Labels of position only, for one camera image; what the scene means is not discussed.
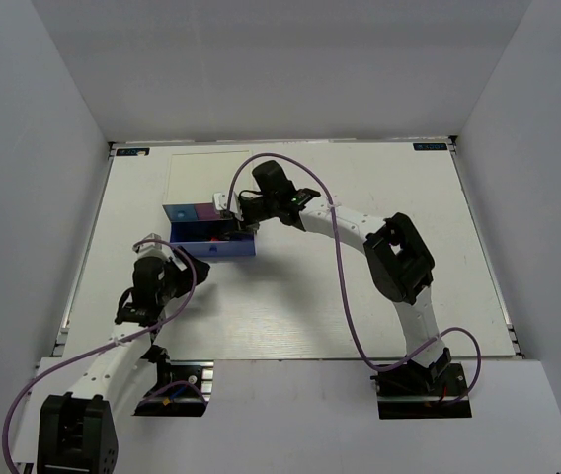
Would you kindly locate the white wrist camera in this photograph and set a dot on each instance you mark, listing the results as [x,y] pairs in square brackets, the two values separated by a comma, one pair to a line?
[151,246]
[222,202]

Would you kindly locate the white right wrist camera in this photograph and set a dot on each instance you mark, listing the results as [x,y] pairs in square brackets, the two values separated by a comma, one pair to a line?
[222,202]

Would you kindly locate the light blue drawer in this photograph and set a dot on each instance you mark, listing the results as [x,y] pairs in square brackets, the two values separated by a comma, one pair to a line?
[181,212]

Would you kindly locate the white drawer cabinet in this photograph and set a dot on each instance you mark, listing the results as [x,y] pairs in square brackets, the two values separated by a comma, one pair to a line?
[195,177]

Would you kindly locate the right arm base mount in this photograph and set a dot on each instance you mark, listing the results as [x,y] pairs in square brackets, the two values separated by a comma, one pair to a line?
[400,396]

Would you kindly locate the purple blue drawer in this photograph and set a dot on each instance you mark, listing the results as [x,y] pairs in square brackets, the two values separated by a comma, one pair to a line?
[194,238]

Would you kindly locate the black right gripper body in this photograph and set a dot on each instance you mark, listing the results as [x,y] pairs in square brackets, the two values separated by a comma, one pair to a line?
[257,209]

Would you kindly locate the pink drawer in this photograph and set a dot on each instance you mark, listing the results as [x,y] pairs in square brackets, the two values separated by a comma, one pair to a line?
[207,212]

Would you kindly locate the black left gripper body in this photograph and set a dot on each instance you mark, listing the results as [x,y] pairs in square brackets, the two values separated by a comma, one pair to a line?
[178,281]

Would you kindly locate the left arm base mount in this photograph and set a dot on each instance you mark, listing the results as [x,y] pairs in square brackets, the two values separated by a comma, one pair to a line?
[182,390]

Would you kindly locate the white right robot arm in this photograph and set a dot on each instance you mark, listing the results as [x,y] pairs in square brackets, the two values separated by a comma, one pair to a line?
[400,263]

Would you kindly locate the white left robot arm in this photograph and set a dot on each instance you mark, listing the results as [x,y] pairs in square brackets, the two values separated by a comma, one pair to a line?
[77,431]

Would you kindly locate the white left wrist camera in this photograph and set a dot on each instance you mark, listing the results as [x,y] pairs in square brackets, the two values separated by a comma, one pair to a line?
[151,246]

